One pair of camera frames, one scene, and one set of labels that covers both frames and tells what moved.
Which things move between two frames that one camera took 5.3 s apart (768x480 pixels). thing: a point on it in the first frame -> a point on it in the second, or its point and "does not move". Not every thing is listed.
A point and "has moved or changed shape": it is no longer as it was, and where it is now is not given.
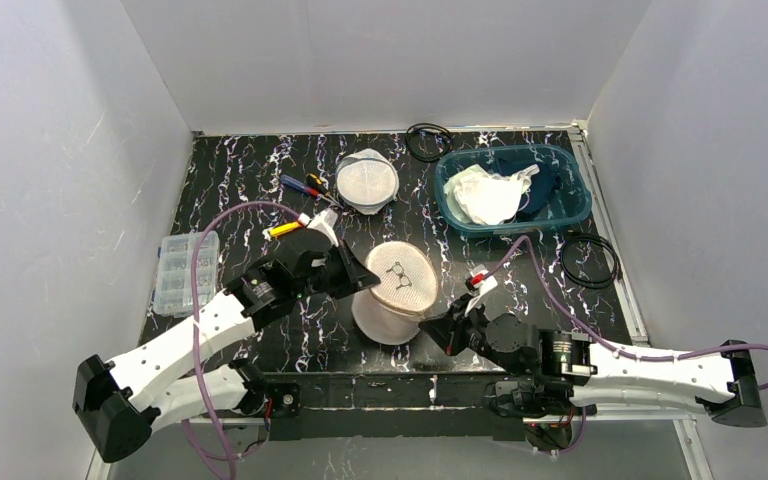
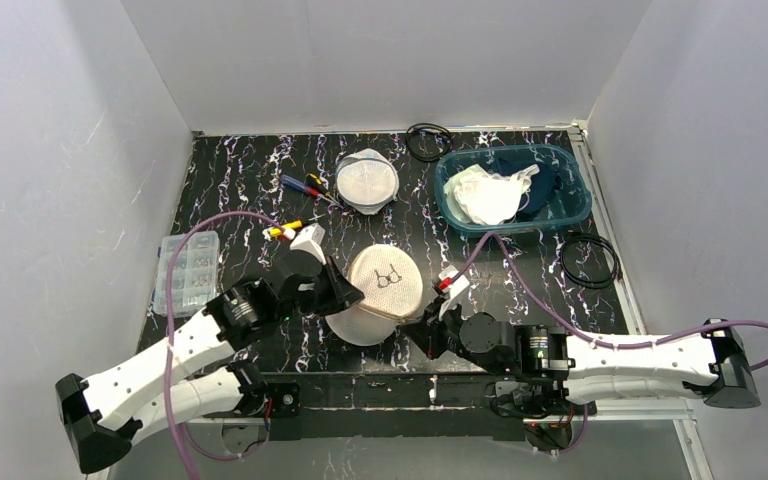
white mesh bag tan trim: (390, 311) has moved or changed shape
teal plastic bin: (571, 206) does not move
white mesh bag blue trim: (367, 180) does not move
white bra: (475, 195) does not move
